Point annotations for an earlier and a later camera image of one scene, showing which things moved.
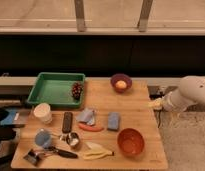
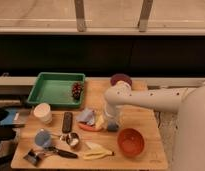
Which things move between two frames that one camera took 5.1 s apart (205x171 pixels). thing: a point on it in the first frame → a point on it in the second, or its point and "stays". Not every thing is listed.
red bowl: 131,142 stays
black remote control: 67,122 stays
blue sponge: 113,121 stays
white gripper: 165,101 → 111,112
